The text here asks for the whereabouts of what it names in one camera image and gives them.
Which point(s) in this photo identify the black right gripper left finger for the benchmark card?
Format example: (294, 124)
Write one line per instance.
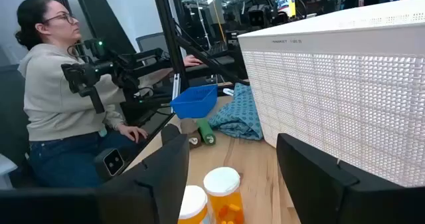
(133, 200)

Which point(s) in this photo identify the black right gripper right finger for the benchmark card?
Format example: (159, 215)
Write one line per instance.
(332, 197)

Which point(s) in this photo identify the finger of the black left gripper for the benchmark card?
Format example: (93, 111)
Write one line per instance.
(93, 101)

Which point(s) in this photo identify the orange pill bottle white cap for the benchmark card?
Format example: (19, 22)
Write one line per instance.
(192, 200)
(221, 184)

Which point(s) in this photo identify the blue patterned hospital gown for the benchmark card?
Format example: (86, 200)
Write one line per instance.
(239, 117)

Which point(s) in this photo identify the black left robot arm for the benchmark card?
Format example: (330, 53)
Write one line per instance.
(146, 67)

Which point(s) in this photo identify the white perforated plastic basket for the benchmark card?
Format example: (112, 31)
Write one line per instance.
(332, 101)

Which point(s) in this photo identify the blue plastic bin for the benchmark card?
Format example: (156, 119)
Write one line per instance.
(192, 104)

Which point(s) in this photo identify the person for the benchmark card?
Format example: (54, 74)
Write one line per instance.
(53, 101)

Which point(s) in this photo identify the grey office chair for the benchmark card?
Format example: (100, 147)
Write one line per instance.
(151, 43)

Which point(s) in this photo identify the green brown sponge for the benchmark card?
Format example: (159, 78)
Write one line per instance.
(191, 131)

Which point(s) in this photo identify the small white tube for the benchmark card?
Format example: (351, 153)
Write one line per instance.
(228, 92)

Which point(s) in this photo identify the disinfectant wipes canister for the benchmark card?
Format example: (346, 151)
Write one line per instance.
(286, 4)

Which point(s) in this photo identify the black table-level camera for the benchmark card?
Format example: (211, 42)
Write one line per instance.
(113, 162)

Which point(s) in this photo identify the white frame bracket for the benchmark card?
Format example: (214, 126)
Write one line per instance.
(176, 86)

